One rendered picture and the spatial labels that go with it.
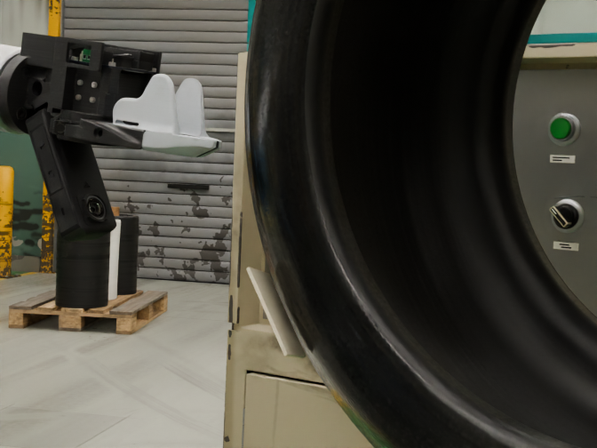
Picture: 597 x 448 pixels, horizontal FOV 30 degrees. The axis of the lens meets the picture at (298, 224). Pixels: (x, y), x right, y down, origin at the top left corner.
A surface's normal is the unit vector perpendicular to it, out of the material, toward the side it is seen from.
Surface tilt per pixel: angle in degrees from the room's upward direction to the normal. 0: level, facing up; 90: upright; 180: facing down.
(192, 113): 86
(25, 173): 90
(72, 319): 90
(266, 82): 90
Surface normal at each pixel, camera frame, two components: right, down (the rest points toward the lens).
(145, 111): -0.52, 0.03
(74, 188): 0.76, -0.36
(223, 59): -0.21, 0.04
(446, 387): 0.45, -0.83
